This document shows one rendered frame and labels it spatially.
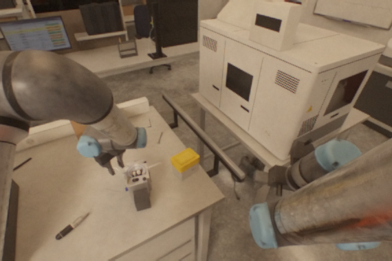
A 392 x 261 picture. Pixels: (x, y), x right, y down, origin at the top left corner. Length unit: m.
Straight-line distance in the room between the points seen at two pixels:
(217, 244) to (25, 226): 1.30
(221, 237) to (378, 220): 1.74
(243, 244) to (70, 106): 1.73
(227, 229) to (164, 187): 1.02
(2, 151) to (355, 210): 0.45
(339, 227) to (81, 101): 0.39
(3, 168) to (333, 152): 0.55
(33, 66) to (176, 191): 0.81
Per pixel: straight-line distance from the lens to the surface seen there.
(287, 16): 1.01
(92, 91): 0.41
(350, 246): 0.48
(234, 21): 1.44
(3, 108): 0.42
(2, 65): 0.42
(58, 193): 1.22
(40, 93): 0.39
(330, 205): 0.25
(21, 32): 2.55
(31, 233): 1.14
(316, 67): 0.96
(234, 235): 1.95
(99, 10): 2.75
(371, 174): 0.21
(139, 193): 0.97
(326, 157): 0.46
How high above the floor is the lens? 1.76
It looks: 39 degrees down
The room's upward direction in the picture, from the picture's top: straight up
